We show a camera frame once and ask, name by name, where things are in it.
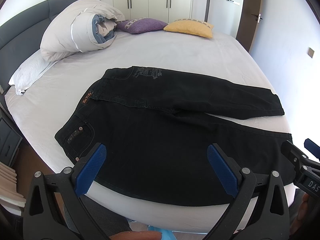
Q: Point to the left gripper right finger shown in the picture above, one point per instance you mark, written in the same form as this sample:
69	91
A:
231	176

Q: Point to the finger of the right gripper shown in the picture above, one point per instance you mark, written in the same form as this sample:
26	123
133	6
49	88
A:
312	148
295	154

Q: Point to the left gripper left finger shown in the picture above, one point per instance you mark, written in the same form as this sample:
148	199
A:
87	168

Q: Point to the black denim pants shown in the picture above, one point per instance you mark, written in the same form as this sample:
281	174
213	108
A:
157	124

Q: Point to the right hand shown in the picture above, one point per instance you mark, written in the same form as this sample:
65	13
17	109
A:
302	211

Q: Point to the left hand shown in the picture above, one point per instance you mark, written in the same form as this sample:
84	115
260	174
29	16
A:
137	235

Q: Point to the dark bedside table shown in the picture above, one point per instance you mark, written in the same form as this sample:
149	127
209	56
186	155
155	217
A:
10	141

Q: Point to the white pillow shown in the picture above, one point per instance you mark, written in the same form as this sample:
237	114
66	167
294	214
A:
29	72

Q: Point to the brown door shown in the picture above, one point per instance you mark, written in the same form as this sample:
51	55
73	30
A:
248	26

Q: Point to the yellow cushion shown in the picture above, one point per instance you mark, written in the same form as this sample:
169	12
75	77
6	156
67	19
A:
191	27

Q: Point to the rolled grey white duvet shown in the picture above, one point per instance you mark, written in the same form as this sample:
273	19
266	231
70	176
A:
85	25

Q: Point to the dark grey headboard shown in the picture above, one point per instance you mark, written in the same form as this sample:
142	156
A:
21	37

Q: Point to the purple cushion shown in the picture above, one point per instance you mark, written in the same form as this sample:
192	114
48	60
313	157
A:
141	25

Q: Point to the wall switch plate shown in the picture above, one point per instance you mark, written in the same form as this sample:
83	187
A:
311	52

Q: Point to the silver door handle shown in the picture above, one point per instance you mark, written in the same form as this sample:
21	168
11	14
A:
258	17

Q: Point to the white wall panel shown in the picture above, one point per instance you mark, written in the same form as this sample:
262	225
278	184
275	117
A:
234	2

